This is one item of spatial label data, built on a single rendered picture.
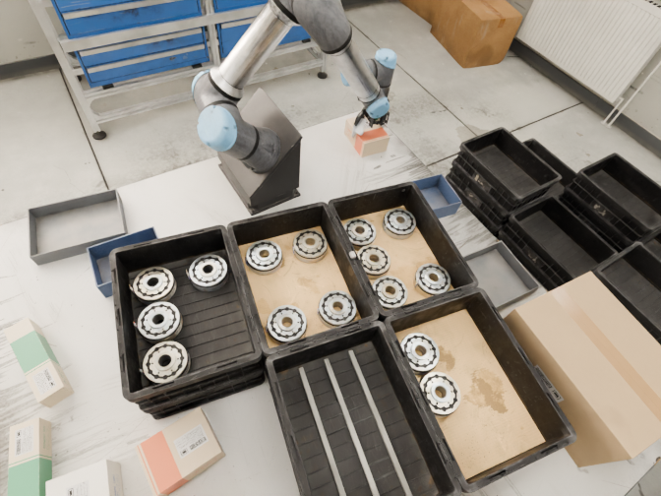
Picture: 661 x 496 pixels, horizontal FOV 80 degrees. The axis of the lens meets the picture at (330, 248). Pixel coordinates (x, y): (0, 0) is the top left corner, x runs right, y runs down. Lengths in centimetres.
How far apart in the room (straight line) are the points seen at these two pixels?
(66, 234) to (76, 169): 132
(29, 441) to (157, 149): 197
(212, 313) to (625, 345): 109
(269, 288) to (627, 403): 94
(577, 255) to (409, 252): 112
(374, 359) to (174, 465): 53
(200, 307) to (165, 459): 36
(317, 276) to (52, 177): 202
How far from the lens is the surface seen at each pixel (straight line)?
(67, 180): 280
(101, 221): 154
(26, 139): 318
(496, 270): 149
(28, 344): 133
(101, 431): 123
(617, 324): 134
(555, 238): 219
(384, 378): 106
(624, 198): 244
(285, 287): 113
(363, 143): 163
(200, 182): 157
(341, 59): 118
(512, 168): 223
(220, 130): 120
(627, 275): 211
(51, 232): 158
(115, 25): 270
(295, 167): 139
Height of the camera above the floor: 183
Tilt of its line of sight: 56 degrees down
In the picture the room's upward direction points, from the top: 9 degrees clockwise
